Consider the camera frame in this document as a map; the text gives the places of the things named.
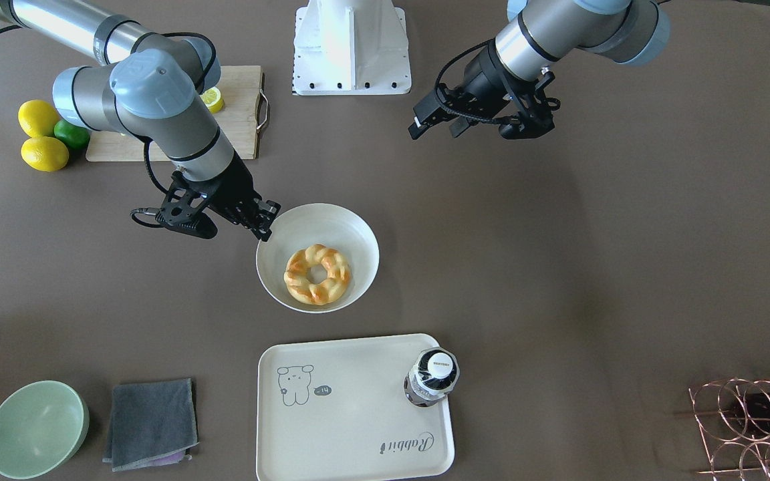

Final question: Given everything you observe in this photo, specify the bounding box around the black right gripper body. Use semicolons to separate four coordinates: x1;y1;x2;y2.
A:
155;156;275;238

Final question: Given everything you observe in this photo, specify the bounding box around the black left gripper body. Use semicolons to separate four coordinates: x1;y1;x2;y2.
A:
414;41;560;140

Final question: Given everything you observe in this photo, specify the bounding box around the white round plate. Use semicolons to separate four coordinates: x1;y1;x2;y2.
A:
256;203;380;313

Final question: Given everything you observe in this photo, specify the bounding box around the twisted glazed donut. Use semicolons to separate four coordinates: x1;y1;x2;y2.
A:
283;244;352;305

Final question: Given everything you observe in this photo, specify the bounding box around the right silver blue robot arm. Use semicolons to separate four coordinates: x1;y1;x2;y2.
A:
0;1;281;241

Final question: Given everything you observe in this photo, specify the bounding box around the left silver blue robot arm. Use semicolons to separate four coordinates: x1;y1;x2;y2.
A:
408;1;671;140

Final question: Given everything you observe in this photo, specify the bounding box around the cream rabbit tray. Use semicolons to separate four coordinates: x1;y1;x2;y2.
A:
256;333;455;480

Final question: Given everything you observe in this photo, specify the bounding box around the dark tea bottle on tray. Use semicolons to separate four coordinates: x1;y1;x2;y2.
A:
404;347;461;408

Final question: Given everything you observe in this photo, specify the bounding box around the wooden cutting board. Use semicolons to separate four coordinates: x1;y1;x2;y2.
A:
85;65;269;162

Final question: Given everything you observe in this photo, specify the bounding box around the half lemon slice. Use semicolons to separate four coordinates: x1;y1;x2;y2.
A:
201;86;225;114

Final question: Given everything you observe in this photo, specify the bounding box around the green lime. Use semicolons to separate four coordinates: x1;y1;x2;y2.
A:
53;119;91;150

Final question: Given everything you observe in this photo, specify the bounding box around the yellow lemon near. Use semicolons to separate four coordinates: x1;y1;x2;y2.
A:
21;136;70;172

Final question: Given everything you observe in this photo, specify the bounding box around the yellow lemon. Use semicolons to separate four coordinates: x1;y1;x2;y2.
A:
17;100;61;138
21;136;70;172

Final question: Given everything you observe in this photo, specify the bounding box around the yellow lemon far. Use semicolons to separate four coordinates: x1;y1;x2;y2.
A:
17;100;61;138

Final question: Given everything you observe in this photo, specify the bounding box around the grey folded cloth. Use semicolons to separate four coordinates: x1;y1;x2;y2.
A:
103;377;199;472

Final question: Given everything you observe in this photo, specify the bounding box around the mint green bowl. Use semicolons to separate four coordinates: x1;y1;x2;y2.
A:
0;380;90;479

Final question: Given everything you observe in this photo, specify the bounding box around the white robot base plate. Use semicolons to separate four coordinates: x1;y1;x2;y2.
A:
291;1;412;96

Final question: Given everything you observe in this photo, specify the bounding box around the copper wire bottle rack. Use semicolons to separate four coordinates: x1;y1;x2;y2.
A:
688;378;770;480

